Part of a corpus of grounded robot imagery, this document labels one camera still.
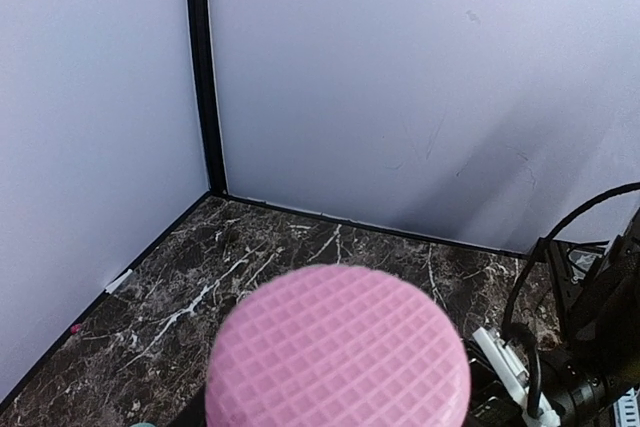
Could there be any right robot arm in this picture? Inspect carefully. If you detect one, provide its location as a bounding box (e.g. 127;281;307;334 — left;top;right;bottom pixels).
541;215;639;426

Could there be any left black frame post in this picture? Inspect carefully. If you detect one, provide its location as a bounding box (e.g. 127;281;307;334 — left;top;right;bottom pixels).
187;0;228;196

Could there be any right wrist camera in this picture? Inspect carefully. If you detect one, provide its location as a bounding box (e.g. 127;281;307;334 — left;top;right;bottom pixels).
464;327;561;426

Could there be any pink toy microphone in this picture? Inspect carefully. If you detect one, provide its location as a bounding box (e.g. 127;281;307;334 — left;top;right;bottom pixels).
205;265;471;426

